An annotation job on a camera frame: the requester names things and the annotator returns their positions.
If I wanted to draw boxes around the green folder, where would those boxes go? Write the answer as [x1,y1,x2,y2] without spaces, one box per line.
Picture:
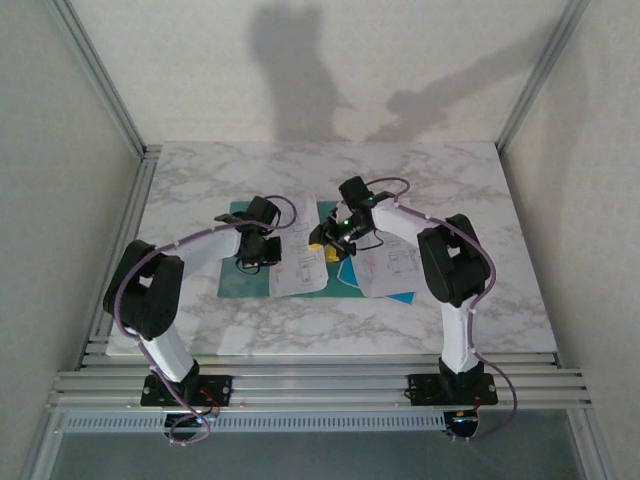
[217,199,366,300]

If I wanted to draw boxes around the blue file sheet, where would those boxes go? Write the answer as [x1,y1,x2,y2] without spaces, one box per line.
[335,257,417,306]

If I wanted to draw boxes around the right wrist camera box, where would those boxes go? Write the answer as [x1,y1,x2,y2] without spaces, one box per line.
[338,175,394,211]

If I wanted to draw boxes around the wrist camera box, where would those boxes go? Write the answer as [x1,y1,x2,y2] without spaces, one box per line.
[214,195,282,229]
[338,175,394,211]

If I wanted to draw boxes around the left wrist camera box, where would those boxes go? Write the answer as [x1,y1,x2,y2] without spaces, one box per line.
[214,195,282,229]

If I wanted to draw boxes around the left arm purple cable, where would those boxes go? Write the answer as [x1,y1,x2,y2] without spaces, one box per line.
[113,194,300,447]

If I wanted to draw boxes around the aluminium side rail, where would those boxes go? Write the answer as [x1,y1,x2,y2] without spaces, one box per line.
[74,144,162,371]

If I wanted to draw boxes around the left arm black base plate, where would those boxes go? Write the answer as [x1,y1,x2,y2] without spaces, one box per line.
[140,374,234,407]

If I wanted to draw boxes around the aluminium frame rail beam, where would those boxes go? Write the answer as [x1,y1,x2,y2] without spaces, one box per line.
[47,367,594,414]

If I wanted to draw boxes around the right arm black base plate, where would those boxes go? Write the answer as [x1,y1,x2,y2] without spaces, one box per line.
[407,373,500,406]

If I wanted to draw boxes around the grey slotted cable duct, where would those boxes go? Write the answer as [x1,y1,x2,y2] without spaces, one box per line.
[58,412,446,434]

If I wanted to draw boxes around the aluminium frame post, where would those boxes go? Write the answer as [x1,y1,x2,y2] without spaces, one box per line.
[47,0,162,161]
[494,0,591,154]

